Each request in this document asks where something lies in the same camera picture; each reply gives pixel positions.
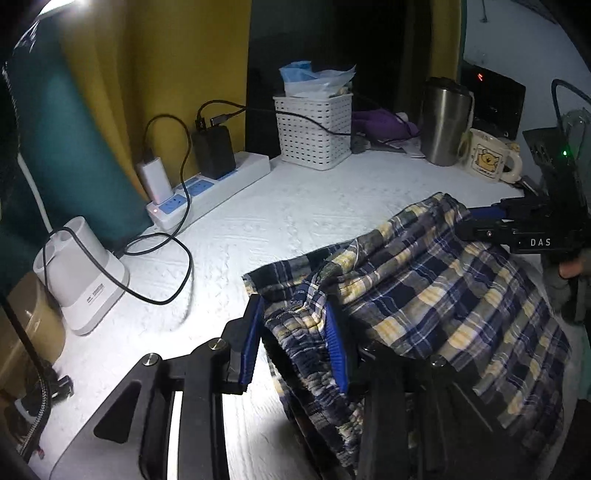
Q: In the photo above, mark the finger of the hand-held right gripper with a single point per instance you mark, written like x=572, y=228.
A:
x=487, y=213
x=480, y=230

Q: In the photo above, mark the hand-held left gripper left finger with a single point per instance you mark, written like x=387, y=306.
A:
x=251, y=341

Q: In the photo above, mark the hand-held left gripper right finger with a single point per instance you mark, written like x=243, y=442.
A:
x=337, y=350

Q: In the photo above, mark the plaid pants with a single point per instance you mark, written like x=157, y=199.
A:
x=438, y=286

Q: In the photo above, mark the person's right hand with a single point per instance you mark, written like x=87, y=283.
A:
x=572, y=268

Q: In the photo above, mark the black smartphone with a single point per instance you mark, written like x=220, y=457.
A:
x=531, y=187

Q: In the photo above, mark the white cartoon mug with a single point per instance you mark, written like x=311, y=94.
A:
x=485, y=157

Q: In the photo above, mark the steel tumbler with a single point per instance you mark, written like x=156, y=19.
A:
x=443, y=129

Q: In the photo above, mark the white textured tablecloth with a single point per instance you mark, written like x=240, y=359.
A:
x=286, y=212

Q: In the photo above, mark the purple cloth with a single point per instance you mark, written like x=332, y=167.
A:
x=378, y=122

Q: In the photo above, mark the white desk lamp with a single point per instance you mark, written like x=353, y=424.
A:
x=87, y=286

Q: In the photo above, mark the white power strip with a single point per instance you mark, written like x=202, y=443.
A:
x=240, y=168

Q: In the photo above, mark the yellow curtain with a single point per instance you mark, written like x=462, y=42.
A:
x=161, y=69
x=445, y=37

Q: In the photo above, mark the white perforated basket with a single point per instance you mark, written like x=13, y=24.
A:
x=314, y=147

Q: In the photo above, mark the white charger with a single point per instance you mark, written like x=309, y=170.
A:
x=156, y=180

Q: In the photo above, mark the black charger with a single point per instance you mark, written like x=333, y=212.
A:
x=213, y=150

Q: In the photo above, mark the dark window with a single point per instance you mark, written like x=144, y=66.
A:
x=378, y=46

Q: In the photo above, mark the plastic bag of blue masks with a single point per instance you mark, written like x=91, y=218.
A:
x=314, y=78

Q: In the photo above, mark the beige lidded container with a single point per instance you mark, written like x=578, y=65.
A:
x=32, y=332

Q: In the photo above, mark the teal curtain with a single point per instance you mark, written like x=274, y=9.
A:
x=69, y=138

